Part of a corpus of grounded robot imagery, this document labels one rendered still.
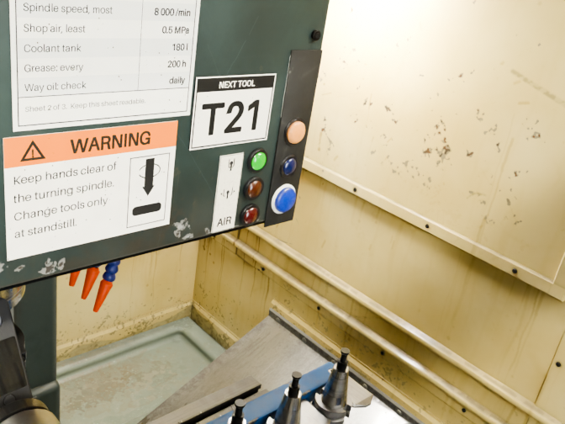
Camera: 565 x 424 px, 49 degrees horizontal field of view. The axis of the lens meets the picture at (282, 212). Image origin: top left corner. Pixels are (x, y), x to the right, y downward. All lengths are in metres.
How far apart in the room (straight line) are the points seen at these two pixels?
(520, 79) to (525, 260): 0.36
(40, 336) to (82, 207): 0.98
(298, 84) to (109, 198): 0.23
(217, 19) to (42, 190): 0.21
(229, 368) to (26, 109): 1.42
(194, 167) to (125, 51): 0.14
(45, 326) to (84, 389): 0.56
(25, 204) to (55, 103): 0.08
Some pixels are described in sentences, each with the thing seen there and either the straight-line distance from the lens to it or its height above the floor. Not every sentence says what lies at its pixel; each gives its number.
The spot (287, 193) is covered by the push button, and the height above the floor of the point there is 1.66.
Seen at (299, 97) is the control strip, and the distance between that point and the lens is 0.67.
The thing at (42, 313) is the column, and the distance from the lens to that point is 1.49.
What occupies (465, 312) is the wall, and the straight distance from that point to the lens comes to 1.48.
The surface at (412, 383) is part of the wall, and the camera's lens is 1.64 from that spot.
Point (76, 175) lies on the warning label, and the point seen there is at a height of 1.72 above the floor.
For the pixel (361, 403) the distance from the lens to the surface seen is 1.12.
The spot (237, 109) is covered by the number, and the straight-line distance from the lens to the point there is 0.62.
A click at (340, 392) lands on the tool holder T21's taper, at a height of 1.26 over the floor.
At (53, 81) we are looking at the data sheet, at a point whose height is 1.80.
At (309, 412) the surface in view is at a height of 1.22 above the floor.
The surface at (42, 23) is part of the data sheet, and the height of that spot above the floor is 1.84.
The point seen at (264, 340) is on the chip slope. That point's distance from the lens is 1.88.
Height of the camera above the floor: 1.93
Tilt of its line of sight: 24 degrees down
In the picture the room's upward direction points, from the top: 10 degrees clockwise
